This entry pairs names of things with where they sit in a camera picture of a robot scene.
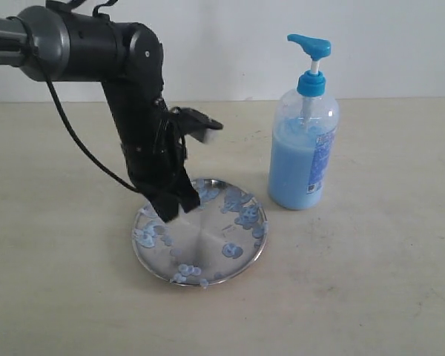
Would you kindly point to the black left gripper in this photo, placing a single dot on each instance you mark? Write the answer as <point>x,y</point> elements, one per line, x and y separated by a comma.
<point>156,164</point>

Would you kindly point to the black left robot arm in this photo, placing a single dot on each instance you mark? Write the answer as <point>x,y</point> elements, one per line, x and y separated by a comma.
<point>53,43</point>

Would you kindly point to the blue pump dispenser bottle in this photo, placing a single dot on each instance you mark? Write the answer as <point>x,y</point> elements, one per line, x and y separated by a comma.
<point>304,127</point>

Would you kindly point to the round steel plate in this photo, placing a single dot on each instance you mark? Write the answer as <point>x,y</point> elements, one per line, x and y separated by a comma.
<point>210,245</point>

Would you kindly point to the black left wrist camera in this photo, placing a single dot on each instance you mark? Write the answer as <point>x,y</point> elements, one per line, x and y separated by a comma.
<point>196,124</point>

